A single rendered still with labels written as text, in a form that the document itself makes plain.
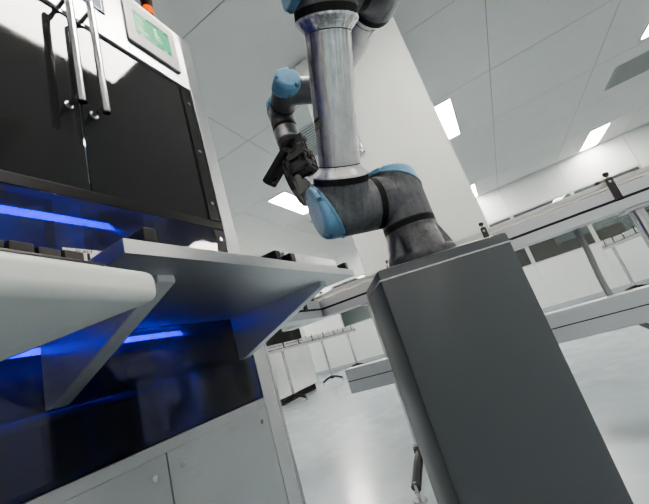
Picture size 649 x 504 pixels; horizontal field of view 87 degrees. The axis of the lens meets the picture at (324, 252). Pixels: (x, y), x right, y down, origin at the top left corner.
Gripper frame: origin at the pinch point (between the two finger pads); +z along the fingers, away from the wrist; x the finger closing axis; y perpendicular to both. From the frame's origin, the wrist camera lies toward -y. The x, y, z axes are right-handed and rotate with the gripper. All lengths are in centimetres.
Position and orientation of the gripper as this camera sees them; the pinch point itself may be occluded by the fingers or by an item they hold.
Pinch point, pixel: (301, 203)
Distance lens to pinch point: 100.9
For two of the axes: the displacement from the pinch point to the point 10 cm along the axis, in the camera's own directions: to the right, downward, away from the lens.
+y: 8.4, -3.8, -4.0
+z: 2.9, 9.2, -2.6
